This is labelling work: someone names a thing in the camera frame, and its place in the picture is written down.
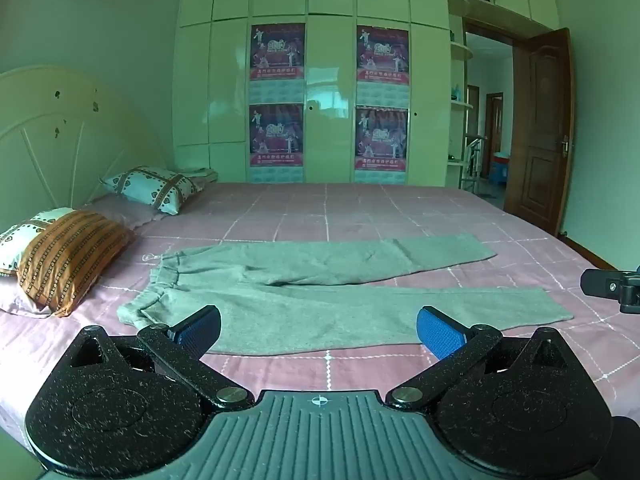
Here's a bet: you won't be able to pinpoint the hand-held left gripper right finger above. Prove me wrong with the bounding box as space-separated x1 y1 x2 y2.
387 305 576 411

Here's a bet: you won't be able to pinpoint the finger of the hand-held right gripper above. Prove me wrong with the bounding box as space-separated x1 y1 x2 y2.
581 267 640 315

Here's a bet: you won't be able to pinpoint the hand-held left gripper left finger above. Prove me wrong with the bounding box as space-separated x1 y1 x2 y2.
65 305 256 411

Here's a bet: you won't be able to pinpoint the grey pants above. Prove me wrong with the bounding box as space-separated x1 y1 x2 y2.
116 233 574 356

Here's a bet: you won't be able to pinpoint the bed with pink checked sheet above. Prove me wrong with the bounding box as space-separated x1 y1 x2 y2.
0 181 640 456

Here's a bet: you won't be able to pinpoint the plain pink pillow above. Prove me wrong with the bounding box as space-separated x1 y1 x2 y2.
80 191 161 227
0 274 53 317

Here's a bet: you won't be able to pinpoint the orange striped pillow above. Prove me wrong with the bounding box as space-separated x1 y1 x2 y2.
17 210 137 318

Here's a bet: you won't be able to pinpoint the white patterned pillow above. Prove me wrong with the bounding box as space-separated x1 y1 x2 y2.
0 207 76 277
100 165 207 216

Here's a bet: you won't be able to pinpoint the folded pale cloth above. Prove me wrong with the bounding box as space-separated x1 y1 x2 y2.
172 167 219 185

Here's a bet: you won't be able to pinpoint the brown wooden door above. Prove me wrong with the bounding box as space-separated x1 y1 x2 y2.
504 27 577 239

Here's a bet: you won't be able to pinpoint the metal stair railing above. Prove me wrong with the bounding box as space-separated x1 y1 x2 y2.
461 133 487 193

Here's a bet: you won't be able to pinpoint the cream corner shelves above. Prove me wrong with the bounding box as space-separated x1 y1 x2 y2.
446 12 475 192

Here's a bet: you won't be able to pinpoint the cream bed headboard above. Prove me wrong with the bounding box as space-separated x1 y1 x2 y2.
0 65 168 233

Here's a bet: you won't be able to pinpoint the glossy cream wardrobe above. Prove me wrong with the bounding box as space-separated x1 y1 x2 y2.
171 0 560 192

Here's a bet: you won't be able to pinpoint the purple wall calendar poster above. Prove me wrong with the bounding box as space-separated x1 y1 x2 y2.
248 103 305 184
355 24 411 107
248 22 307 104
354 106 409 184

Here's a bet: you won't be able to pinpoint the brown door frame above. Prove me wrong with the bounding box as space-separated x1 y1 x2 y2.
461 15 532 196

